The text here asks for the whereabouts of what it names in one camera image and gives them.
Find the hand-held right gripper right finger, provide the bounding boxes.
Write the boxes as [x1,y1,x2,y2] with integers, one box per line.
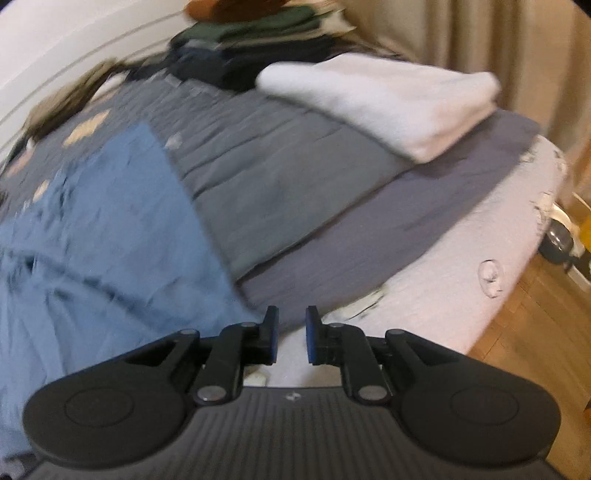
[305,305,463,408]

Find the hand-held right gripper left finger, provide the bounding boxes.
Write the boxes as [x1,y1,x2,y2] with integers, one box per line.
[124,305,281,408]

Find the blue shirt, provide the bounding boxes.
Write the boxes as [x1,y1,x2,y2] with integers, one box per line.
[0,122,259,462]

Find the stack of dark folded clothes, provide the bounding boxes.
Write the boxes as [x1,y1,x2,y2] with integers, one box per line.
[124,34,347,93]

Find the white mattress cover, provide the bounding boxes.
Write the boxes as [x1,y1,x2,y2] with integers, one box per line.
[249,136,568,388]

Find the purple grey bed sheet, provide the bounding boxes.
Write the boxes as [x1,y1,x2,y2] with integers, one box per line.
[235,111,541,333]

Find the grey quilted bedspread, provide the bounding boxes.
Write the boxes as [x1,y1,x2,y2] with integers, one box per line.
[0,74,411,282]

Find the white folded garment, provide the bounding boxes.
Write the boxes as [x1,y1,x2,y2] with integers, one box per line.
[255,53,503,163]

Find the grey round container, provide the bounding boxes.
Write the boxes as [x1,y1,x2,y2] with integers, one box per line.
[540,219,575,264]

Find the yellow object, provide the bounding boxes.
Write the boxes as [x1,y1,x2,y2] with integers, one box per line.
[573,191,591,254]

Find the green folded garment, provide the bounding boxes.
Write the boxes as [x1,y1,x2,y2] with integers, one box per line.
[178,7,333,42]

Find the pile of khaki garments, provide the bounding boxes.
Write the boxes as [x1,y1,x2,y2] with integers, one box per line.
[23,60,125,139]

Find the orange folded garment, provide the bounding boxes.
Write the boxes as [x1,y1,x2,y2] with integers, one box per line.
[185,0,296,21]

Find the beige curtain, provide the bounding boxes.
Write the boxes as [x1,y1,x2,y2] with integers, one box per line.
[342,0,591,171]

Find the white headboard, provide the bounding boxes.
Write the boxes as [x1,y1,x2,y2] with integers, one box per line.
[0,9,190,153]

